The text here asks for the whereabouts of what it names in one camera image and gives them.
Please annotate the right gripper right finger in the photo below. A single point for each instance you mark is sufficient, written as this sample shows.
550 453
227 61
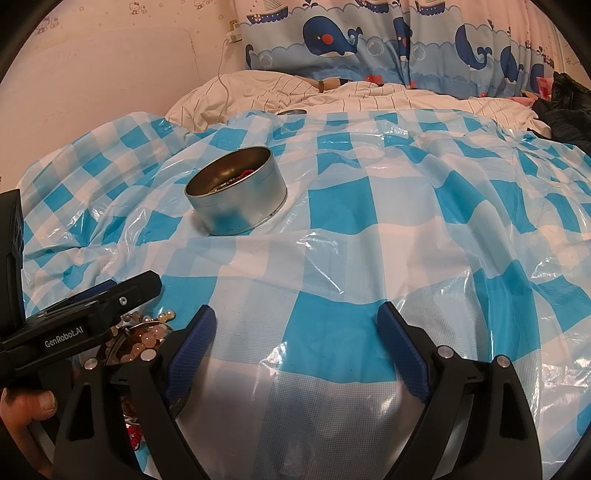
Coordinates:
478 407

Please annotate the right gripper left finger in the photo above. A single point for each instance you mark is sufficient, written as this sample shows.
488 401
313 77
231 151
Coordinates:
93 442

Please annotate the pile of mixed jewelry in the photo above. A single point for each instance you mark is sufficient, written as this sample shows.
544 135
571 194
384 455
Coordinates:
135 333

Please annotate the person's left hand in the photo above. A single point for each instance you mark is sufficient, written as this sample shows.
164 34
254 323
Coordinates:
18 410

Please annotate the round silver metal tin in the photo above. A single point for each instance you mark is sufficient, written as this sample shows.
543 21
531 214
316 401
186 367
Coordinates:
237 192

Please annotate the small silver tin lid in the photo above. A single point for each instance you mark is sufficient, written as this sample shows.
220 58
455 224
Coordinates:
292 112

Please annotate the white striped duvet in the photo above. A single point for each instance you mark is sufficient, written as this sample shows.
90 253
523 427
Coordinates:
221 98

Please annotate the black clothing pile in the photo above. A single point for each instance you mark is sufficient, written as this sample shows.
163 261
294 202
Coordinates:
567 113

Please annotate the blue whale print curtain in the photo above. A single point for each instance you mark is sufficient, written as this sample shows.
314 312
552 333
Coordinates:
458 48

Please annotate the white wall socket charger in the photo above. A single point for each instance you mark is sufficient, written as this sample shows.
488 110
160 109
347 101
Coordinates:
234 33

